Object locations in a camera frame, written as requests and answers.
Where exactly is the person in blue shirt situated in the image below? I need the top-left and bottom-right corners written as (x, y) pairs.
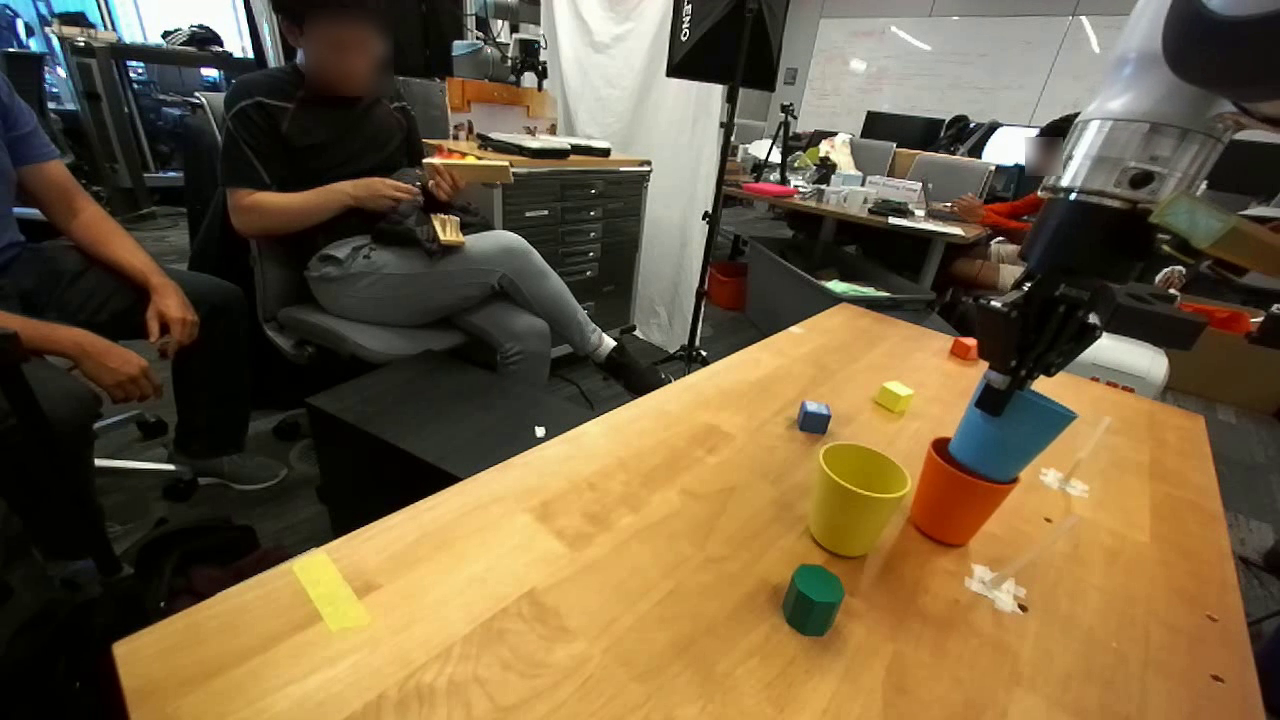
top-left (0, 72), bottom-right (293, 494)

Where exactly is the red bucket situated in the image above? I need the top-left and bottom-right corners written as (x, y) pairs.
top-left (705, 257), bottom-right (753, 317)

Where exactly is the black low box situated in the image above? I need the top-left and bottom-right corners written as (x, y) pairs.
top-left (303, 348), bottom-right (631, 537)

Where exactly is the tan box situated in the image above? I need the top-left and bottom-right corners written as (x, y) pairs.
top-left (445, 72), bottom-right (553, 135)

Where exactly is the black light stand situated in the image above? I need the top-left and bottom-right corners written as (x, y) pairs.
top-left (664, 74), bottom-right (753, 371)

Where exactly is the yellow flat block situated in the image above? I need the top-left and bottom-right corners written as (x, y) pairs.
top-left (287, 548), bottom-right (375, 636)

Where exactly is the green octagonal block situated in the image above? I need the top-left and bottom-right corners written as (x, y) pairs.
top-left (781, 561), bottom-right (848, 638)

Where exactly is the small black tripod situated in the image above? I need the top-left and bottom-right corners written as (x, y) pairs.
top-left (764, 96), bottom-right (803, 185)

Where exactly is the small wooden board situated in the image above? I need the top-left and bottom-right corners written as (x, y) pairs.
top-left (426, 209), bottom-right (469, 257)

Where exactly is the grey drawer cabinet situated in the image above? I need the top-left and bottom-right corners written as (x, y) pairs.
top-left (493, 156), bottom-right (655, 336)

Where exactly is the brown cardboard box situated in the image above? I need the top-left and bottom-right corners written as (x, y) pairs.
top-left (1173, 323), bottom-right (1280, 416)

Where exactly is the yellow plastic cup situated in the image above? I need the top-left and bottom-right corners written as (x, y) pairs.
top-left (803, 438), bottom-right (914, 561)

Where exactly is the white backdrop cloth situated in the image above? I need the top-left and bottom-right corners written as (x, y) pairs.
top-left (537, 0), bottom-right (732, 355)

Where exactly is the blue plastic cup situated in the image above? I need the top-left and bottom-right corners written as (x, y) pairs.
top-left (942, 379), bottom-right (1079, 485)

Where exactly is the clear straw with white tape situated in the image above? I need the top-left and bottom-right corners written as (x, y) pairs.
top-left (1035, 410), bottom-right (1117, 502)
top-left (959, 507), bottom-right (1091, 618)

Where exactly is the cluttered office desk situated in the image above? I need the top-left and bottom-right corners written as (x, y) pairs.
top-left (735, 185), bottom-right (996, 333)

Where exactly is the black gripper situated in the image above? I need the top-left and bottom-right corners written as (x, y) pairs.
top-left (972, 197), bottom-right (1162, 420)

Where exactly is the black softbox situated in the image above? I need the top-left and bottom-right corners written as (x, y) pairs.
top-left (664, 0), bottom-right (790, 96)

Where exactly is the grey laptop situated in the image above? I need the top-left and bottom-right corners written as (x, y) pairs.
top-left (902, 148), bottom-right (996, 209)

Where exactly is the person in black shirt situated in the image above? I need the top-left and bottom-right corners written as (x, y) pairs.
top-left (216, 0), bottom-right (672, 401)

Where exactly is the orange plastic cup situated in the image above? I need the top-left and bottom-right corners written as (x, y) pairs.
top-left (902, 431), bottom-right (1019, 552)

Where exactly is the yellow cube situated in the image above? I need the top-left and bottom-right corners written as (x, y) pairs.
top-left (872, 375), bottom-right (919, 420)

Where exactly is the black screen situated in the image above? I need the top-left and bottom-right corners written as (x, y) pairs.
top-left (385, 0), bottom-right (472, 78)

